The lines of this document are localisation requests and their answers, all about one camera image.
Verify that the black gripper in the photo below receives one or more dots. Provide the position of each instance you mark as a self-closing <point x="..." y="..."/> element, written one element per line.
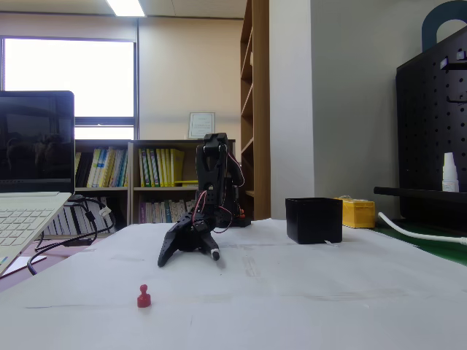
<point x="190" y="233"/>

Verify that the small red pawn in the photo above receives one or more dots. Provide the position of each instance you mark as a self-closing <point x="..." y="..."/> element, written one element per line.
<point x="144" y="300"/>

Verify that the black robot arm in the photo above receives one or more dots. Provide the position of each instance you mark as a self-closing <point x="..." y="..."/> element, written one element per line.
<point x="211" y="171"/>

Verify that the black square container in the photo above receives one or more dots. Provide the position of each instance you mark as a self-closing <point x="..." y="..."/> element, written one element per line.
<point x="313" y="222"/>

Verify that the yellow cardboard box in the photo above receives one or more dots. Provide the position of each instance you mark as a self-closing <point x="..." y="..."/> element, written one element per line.
<point x="359" y="215"/>

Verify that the mixed colour book row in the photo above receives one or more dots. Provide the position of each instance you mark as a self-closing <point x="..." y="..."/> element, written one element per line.
<point x="164" y="211"/>

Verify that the low wooden bookshelf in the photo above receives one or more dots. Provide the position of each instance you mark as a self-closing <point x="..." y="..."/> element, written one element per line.
<point x="104" y="192"/>
<point x="164" y="192"/>

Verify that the flat yellow book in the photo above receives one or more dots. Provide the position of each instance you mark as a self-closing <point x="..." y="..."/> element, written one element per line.
<point x="186" y="183"/>

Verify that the yellow green book row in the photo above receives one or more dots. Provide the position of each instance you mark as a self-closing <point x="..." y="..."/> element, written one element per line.
<point x="160" y="167"/>

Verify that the white paper sheet cover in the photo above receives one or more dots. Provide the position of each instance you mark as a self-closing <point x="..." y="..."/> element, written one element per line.
<point x="292" y="291"/>

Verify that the yellow blue book row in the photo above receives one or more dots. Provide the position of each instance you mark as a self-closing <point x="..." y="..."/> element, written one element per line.
<point x="106" y="167"/>

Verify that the framed white certificate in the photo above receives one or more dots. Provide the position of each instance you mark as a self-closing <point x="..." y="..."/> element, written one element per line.
<point x="201" y="125"/>

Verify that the white book row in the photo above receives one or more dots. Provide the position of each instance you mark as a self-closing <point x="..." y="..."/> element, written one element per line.
<point x="65" y="224"/>

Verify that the tall wooden bookshelf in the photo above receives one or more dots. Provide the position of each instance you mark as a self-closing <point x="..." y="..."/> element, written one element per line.
<point x="261" y="109"/>

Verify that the white paper slip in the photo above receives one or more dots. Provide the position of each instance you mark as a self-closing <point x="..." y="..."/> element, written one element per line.
<point x="25" y="264"/>

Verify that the white laptop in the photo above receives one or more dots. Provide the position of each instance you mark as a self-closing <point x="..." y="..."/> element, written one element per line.
<point x="36" y="146"/>

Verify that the bright window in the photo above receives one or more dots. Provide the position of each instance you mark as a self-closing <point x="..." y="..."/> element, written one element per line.
<point x="69" y="73"/>

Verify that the ceiling light panel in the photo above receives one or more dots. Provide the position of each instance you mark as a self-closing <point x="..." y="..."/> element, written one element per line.
<point x="126" y="7"/>

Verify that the green desk mat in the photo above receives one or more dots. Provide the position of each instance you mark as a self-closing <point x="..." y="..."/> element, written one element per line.
<point x="438" y="249"/>

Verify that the black pegboard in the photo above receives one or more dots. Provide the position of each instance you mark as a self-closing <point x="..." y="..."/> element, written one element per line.
<point x="430" y="127"/>

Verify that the white plastic bottle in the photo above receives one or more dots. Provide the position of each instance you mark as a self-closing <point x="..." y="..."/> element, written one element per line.
<point x="450" y="178"/>

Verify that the teal arch sign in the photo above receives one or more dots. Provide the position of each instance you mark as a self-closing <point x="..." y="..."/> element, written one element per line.
<point x="428" y="29"/>

